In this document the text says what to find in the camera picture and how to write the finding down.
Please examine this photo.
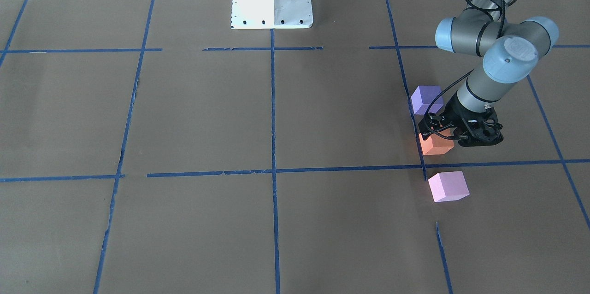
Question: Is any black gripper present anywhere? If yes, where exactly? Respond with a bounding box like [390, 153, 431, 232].
[419, 94, 504, 147]

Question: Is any orange foam block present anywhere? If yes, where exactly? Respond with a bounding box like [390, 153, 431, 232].
[419, 134, 455, 156]

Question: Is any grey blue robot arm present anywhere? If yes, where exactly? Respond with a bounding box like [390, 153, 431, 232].
[419, 0, 559, 147]

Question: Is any purple foam block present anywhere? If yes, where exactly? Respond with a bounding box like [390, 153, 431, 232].
[410, 85, 442, 115]

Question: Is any pink foam block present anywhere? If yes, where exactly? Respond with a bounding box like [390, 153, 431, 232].
[427, 171, 470, 202]

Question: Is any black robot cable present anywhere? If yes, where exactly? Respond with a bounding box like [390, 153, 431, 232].
[424, 0, 526, 117]

